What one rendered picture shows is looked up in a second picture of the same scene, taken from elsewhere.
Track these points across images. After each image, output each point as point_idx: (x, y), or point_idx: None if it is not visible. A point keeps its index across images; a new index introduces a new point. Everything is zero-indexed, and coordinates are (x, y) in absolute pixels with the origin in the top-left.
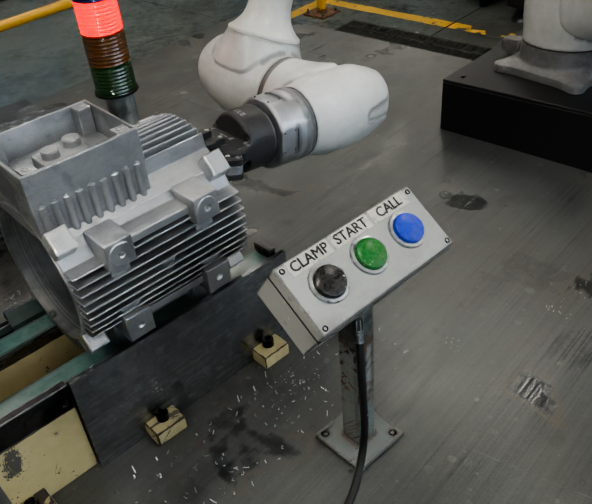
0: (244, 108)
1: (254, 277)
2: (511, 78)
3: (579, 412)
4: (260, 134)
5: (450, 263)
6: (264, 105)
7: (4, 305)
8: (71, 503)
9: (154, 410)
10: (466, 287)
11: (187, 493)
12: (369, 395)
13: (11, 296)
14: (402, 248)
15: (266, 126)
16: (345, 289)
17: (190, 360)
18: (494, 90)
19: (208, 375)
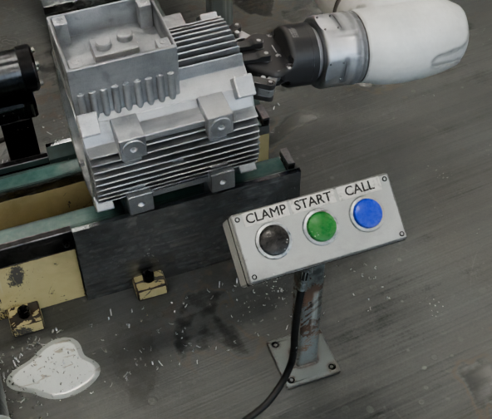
0: (300, 29)
1: (263, 186)
2: None
3: None
4: (305, 60)
5: (484, 224)
6: (321, 31)
7: (61, 118)
8: (54, 320)
9: (143, 269)
10: (484, 255)
11: (144, 348)
12: (313, 330)
13: None
14: (354, 229)
15: (314, 53)
16: (283, 251)
17: (184, 239)
18: None
19: (200, 255)
